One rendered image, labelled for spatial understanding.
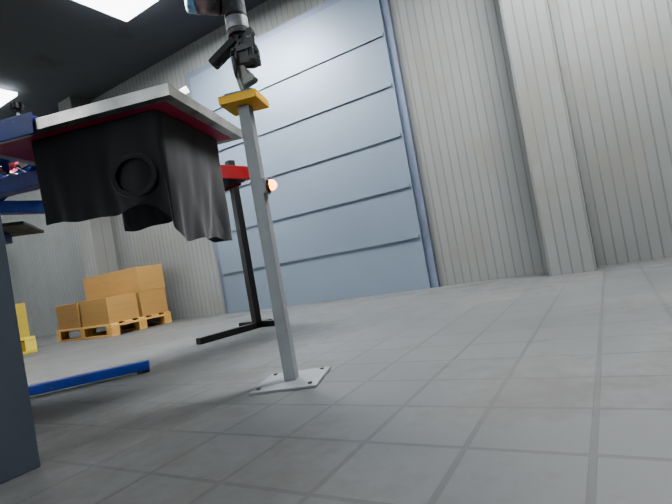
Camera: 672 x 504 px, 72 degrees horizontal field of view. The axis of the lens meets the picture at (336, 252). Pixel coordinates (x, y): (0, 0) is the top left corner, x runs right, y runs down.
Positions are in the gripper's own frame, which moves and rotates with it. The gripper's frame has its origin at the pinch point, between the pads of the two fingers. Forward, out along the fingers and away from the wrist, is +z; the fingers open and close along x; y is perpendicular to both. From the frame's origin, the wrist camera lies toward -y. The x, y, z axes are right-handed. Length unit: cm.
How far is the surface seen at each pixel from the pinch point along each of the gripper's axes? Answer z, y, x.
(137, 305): 71, -272, 318
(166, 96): 2.4, -18.7, -16.5
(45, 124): 2, -62, -17
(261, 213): 41.5, 0.1, -2.1
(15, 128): 1, -72, -18
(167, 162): 20.0, -26.4, -8.6
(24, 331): 76, -344, 239
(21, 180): 8, -99, 9
